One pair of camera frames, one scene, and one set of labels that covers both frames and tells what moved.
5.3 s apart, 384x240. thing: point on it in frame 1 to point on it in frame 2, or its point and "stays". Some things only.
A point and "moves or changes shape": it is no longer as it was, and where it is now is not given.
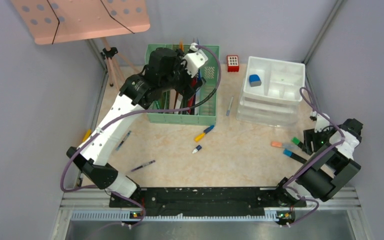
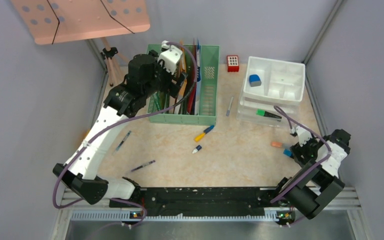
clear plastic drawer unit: (271, 92) stays
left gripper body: (186, 90) to (167, 83)
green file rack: (204, 114) stays
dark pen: (143, 165) stays
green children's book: (156, 105) stays
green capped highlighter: (297, 141) moves or changes shape
